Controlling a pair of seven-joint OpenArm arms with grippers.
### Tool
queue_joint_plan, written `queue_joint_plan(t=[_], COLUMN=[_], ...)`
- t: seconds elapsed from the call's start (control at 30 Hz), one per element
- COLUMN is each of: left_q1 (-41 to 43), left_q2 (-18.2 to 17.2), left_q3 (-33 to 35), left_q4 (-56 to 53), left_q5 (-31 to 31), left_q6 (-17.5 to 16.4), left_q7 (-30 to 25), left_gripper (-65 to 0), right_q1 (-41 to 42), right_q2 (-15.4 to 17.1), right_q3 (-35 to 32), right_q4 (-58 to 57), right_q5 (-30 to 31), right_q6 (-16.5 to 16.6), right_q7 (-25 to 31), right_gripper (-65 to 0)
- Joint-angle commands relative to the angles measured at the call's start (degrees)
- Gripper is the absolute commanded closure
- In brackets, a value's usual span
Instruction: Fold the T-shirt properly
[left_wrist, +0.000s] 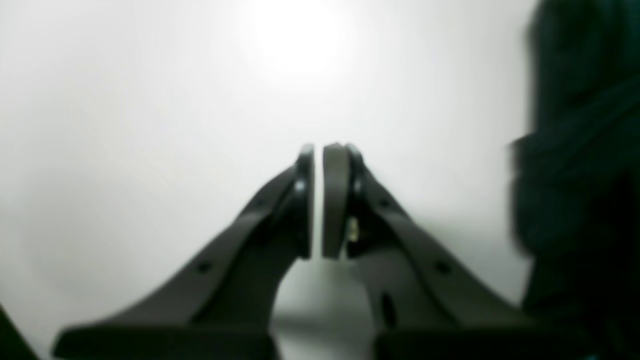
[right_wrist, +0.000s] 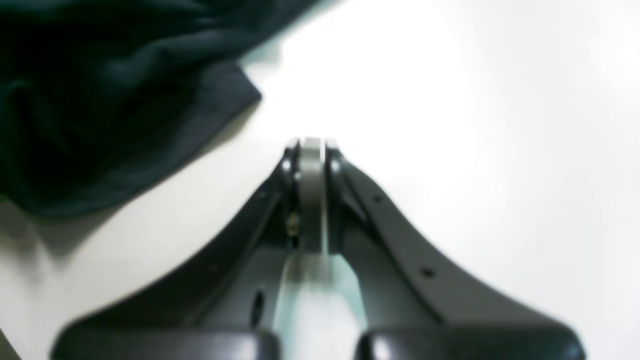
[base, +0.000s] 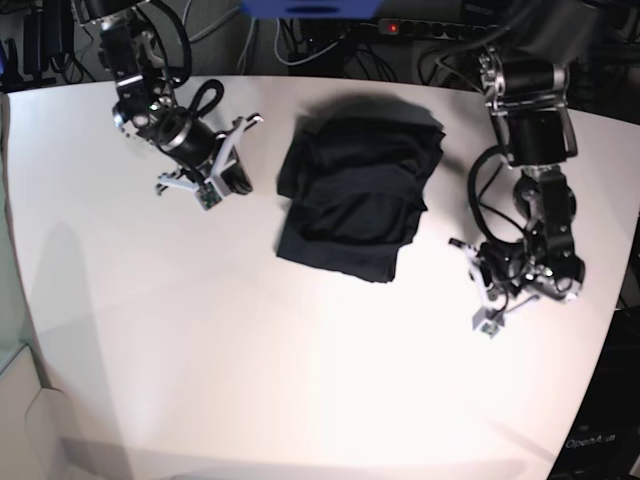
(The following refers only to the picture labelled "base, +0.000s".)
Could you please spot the black power strip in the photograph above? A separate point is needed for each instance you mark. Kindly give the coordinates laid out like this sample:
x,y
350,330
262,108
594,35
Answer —
x,y
428,30

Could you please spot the black OpenArm equipment case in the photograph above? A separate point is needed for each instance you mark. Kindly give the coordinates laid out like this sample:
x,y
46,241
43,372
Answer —
x,y
603,442

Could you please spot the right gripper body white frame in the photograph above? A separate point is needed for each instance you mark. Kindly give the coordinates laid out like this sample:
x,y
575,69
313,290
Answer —
x,y
200,153

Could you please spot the dark navy long-sleeve shirt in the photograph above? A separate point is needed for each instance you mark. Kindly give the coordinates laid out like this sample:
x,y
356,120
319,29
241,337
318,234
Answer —
x,y
354,176

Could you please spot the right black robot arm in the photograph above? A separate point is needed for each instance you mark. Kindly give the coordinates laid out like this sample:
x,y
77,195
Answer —
x,y
132,51

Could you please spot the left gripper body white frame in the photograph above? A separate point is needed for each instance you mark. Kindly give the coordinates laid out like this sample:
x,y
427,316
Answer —
x,y
494,292

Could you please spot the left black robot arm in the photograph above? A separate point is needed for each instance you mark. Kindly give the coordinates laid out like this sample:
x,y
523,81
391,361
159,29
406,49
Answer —
x,y
524,76

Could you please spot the black power adapter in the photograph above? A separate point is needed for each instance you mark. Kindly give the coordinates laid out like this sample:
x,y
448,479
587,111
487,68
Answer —
x,y
48,39

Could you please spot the blue plastic box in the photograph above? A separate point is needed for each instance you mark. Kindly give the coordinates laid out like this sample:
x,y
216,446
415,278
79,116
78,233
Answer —
x,y
312,9

